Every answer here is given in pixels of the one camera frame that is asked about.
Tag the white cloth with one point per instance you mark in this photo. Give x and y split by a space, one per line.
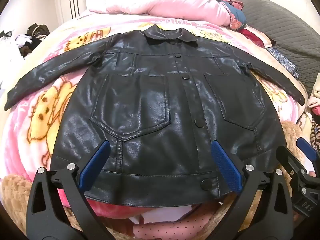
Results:
155 211

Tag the red patterned cloth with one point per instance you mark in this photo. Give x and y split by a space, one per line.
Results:
235 2

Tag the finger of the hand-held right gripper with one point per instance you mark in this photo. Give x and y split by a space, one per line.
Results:
290 162
306 147

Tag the beige and pink clothes pile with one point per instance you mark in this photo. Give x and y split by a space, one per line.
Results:
315 92

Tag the brown handbag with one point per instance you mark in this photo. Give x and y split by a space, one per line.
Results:
38 30

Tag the white dresser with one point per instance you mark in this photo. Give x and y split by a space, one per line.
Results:
7 62

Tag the blue patterned cloth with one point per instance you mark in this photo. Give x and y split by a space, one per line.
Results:
282 60

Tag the dark clothes pile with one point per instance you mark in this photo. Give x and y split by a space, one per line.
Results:
30 48

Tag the black leather jacket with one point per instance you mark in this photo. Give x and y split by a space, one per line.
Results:
150 105

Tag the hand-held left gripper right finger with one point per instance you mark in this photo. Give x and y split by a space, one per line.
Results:
226 166

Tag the pink bear printed blanket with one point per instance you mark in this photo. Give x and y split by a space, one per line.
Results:
37 110

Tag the grey quilted bed cover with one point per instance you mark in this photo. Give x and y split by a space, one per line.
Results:
287 25

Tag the red and beige pillow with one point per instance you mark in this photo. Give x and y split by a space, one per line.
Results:
252 36

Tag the blue floral pillow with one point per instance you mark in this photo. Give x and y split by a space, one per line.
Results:
236 13

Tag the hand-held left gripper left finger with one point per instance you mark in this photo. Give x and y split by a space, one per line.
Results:
96 165

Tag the pink quilt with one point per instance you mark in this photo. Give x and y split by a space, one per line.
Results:
175 5

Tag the lilac cloth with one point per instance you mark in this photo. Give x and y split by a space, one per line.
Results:
23 39

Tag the pink dotted cloth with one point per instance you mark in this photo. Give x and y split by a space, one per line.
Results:
175 230

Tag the cartoon printed sheet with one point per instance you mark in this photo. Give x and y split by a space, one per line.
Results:
305 120

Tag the beige fleece blanket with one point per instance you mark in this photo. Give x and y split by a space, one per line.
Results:
12 195

